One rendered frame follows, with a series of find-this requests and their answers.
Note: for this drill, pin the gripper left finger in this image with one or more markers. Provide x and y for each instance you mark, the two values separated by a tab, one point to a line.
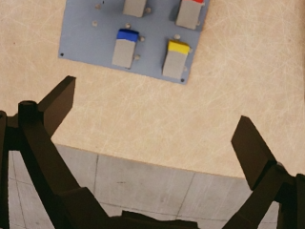
68	205

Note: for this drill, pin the grey block with blue end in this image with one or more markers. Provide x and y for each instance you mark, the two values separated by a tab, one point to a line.
124	48

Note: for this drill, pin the grey block with green end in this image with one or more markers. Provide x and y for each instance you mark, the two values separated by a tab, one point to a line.
134	7

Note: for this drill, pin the grey metal block with yellow end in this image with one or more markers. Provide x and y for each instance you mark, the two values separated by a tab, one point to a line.
175	59

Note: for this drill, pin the grey rectangular block with red end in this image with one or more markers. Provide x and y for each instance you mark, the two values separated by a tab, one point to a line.
188	13

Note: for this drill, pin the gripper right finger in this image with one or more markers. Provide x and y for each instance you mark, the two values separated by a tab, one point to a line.
256	159

